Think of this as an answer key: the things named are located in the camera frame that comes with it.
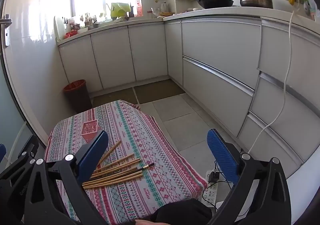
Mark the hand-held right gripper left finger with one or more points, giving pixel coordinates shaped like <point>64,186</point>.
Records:
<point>91,157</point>

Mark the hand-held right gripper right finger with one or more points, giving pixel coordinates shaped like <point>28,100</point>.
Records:
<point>222,155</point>

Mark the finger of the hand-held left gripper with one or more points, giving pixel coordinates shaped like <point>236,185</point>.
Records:
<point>15,190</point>
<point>2,153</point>

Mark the bunch of wooden chopsticks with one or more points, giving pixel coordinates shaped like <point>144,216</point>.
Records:
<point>110,180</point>

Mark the pink plastic basket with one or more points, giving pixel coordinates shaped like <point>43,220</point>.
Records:
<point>89,128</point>

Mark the dark wooden chopstick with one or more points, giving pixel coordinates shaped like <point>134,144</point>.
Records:
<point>146,166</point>

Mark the black power adapter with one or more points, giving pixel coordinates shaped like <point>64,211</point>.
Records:
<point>214,177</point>

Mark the white power strip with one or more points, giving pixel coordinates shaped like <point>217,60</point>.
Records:
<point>210,193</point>

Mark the patterned striped tablecloth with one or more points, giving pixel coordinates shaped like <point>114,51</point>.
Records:
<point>150,140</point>

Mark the dark red trash bin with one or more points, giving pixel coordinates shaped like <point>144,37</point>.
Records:
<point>77,97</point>

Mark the olive floor mat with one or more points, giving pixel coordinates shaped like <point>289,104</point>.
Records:
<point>112,98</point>
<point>157,91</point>

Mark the person's dark clothing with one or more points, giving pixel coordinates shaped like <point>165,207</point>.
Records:
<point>182,211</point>

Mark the white kitchen cabinets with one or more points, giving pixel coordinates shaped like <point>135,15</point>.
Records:
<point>220,39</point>

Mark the red bowl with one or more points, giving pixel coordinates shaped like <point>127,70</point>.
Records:
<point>70,34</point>

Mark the white cutting board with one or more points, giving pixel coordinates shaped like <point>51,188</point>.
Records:
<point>59,27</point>

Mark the shallow basket of food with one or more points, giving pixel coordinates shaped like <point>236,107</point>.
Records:
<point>166,14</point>

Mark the red bottle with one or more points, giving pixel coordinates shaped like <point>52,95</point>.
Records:
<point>139,9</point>

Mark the glass kettle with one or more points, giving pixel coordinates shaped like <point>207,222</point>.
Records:
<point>163,7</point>

